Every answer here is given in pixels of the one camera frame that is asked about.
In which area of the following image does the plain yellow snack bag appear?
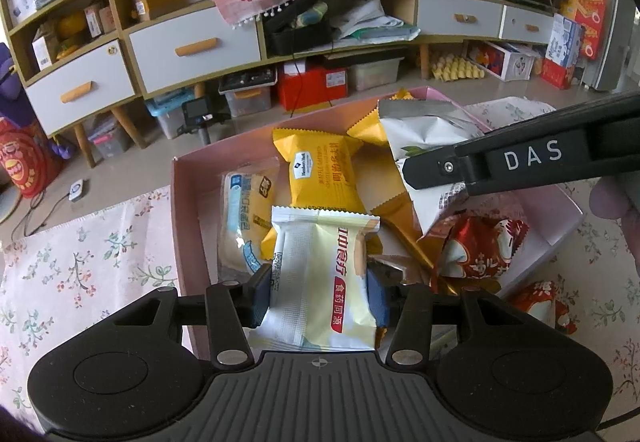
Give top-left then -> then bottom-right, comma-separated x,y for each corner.
346,107 -> 388,146

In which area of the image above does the clear blue-label bread packet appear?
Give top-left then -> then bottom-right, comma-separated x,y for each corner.
217,157 -> 280,282

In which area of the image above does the floral table cloth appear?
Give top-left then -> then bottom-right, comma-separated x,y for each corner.
0,96 -> 640,432

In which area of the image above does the white green nut bag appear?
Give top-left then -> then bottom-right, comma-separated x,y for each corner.
378,98 -> 483,234

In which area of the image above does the pink cardboard box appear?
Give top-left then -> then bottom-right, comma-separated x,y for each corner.
169,84 -> 586,361

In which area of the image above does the yellow sandwich cake packet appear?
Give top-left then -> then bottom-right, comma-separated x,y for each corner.
272,128 -> 366,214

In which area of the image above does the wooden white drawer cabinet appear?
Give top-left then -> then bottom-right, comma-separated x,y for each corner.
1,0 -> 552,140

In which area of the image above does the red white candy packet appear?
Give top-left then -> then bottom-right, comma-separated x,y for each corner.
431,216 -> 529,295

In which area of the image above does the yellow egg tray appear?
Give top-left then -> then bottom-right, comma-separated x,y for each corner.
431,53 -> 485,82

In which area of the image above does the black bag on shelf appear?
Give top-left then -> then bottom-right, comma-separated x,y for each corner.
262,0 -> 332,55

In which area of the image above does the purple plush toy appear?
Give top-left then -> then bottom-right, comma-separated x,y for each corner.
0,41 -> 76,160

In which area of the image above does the orange red gift box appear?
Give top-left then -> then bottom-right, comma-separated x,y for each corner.
561,0 -> 608,61

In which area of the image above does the red storage box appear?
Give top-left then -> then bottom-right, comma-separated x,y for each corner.
277,66 -> 348,112

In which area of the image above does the cream red-label bread packet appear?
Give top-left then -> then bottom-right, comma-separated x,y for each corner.
248,207 -> 380,352

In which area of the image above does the red round bag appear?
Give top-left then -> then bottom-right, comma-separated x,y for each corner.
1,117 -> 63,198

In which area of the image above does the blue white milk carton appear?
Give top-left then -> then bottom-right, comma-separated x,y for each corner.
541,14 -> 585,90

